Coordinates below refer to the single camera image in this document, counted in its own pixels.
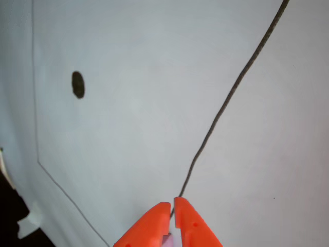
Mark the pink cube block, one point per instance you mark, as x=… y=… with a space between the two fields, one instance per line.
x=168 y=242

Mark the black dot mark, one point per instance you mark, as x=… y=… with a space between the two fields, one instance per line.
x=78 y=85

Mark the white tape piece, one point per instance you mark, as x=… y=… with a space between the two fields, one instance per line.
x=30 y=221

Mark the white paper sheet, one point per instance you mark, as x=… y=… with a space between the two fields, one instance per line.
x=154 y=103

